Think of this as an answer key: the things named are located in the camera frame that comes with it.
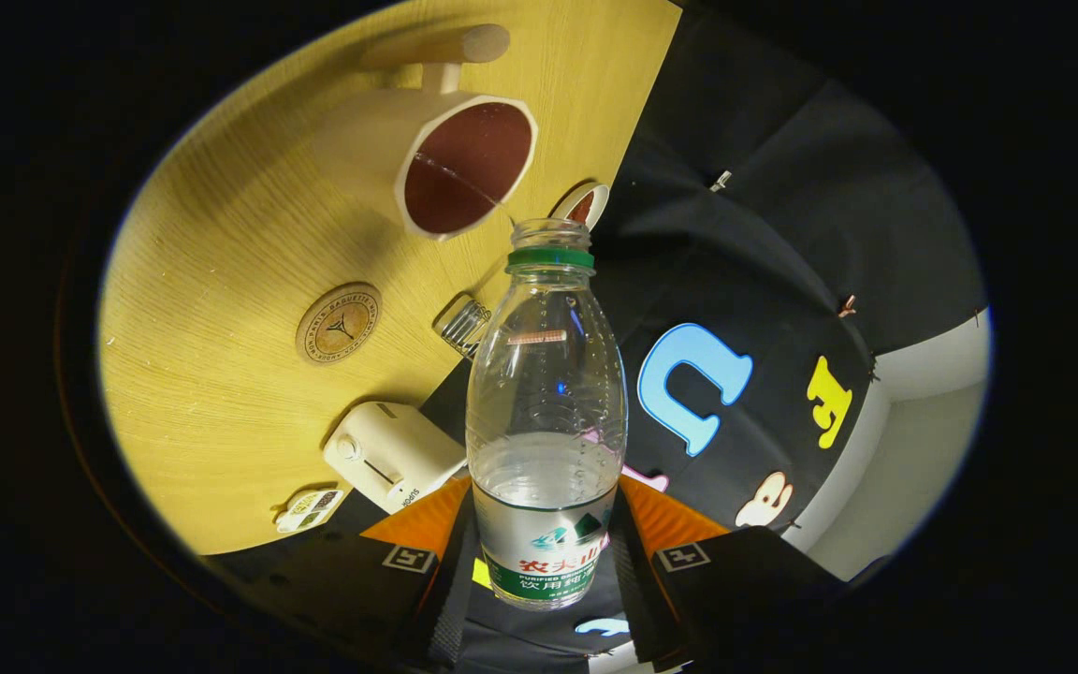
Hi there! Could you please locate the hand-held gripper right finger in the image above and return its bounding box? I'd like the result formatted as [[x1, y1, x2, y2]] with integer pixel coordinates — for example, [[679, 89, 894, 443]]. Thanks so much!
[[606, 473, 853, 673]]

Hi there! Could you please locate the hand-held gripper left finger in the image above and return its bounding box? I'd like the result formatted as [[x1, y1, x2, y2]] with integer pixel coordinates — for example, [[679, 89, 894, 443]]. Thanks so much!
[[249, 476, 481, 670]]

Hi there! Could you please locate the clear plastic bottle green label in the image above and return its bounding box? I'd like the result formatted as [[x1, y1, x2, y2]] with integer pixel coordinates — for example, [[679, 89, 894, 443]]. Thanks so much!
[[464, 217, 630, 612]]

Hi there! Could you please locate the round wooden coaster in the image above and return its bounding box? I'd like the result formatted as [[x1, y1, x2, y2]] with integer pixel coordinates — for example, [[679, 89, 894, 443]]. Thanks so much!
[[295, 282, 383, 365]]

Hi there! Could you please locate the cream cup with wooden handle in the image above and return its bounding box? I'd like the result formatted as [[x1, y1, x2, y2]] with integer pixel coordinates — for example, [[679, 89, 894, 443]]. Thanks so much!
[[305, 23, 540, 242]]

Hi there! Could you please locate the white toaster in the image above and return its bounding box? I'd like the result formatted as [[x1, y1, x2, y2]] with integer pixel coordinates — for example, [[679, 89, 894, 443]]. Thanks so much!
[[322, 401, 468, 515]]

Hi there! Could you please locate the small printed dish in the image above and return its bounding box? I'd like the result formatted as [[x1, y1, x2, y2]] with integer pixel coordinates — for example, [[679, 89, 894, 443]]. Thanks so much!
[[275, 487, 345, 535]]

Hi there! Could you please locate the ribbed glass jar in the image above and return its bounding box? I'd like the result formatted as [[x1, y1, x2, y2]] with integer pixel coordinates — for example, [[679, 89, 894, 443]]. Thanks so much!
[[433, 295, 493, 361]]

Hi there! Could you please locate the wooden table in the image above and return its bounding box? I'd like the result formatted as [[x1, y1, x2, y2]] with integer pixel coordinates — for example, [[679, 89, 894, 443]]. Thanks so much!
[[97, 0, 683, 556]]

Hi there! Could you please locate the black backdrop cloth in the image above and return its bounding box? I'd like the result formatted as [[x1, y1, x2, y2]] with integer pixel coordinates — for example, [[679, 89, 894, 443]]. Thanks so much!
[[202, 0, 989, 674]]

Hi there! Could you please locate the small white plate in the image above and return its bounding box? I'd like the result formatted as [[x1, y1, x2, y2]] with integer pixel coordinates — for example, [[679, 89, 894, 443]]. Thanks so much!
[[548, 181, 611, 232]]

